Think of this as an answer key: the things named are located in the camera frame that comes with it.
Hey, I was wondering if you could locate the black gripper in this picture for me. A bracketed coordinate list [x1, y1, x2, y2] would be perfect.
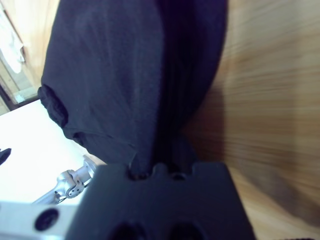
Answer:
[37, 84, 69, 126]

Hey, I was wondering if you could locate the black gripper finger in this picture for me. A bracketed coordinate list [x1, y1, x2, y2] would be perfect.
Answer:
[172, 136, 198, 173]

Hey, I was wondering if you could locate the black polo shirt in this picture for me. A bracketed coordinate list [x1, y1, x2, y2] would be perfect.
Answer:
[37, 0, 230, 176]

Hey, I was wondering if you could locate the white folded garment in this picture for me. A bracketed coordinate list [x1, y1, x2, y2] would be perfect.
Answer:
[0, 4, 26, 75]

